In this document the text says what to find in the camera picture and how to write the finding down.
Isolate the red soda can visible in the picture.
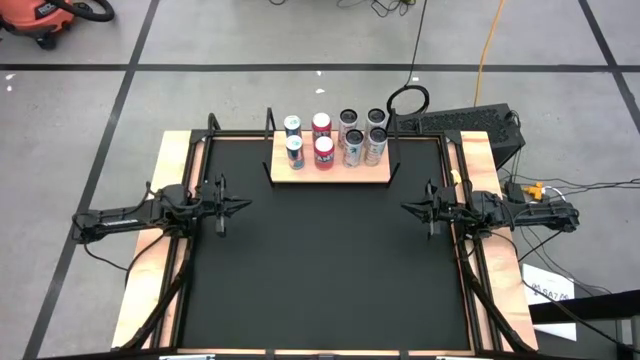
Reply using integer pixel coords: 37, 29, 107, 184
313, 135, 336, 172
311, 111, 333, 139

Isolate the black cable bundle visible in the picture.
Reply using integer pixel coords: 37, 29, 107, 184
524, 175, 640, 199

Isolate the black metal table frame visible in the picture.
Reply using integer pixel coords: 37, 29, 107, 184
112, 112, 540, 360

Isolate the Celsius Peach Vibe can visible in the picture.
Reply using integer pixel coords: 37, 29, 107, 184
338, 108, 360, 132
342, 128, 366, 169

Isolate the black perforated computer case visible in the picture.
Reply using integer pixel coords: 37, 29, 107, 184
394, 102, 527, 170

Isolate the wooden shelf with black frame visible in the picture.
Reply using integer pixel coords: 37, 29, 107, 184
263, 106, 402, 188

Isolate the orange shop vacuum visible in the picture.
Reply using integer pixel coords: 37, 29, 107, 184
0, 0, 76, 51

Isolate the blue silver Red Bull can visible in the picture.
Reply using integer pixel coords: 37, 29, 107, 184
283, 114, 303, 139
284, 133, 306, 171

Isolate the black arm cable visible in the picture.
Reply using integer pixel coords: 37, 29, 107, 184
81, 242, 130, 274

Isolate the black power brick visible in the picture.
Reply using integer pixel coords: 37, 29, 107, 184
504, 180, 526, 201

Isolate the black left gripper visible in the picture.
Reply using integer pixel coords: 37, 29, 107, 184
198, 173, 253, 240

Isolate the white paper sheet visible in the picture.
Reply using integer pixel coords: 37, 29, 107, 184
521, 263, 577, 342

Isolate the black table mat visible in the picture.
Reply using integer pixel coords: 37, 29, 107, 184
179, 137, 474, 351

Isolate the black bar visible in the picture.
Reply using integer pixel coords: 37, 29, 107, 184
528, 288, 640, 326

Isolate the white cable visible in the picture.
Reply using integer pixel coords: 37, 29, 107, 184
542, 184, 569, 202

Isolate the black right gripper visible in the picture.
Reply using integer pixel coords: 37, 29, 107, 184
401, 179, 474, 241

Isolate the black vacuum hose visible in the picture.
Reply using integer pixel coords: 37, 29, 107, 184
49, 0, 116, 24

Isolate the yellow extension cable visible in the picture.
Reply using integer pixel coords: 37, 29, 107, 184
472, 0, 507, 108

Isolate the black coiled cable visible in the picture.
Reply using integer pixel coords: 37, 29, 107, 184
386, 0, 432, 119

